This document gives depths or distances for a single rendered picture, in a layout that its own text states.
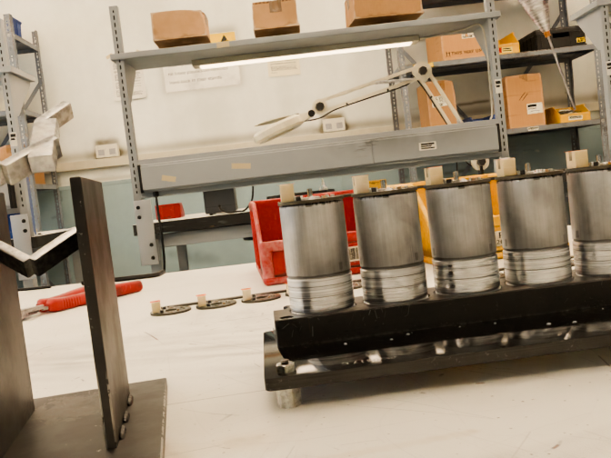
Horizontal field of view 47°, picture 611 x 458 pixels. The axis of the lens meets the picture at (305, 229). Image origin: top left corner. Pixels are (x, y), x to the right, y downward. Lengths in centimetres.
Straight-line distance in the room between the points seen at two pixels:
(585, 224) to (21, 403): 21
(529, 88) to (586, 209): 420
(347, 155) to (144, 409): 229
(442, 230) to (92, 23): 468
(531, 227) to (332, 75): 443
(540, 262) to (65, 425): 17
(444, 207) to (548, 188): 4
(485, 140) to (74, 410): 240
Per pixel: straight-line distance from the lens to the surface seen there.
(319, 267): 25
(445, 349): 23
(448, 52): 430
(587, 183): 28
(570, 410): 20
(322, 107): 291
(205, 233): 257
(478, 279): 26
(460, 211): 26
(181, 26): 263
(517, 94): 446
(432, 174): 26
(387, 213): 25
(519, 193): 27
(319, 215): 25
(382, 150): 251
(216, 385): 26
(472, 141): 258
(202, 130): 467
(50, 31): 497
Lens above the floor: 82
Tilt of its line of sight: 3 degrees down
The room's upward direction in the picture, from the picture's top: 7 degrees counter-clockwise
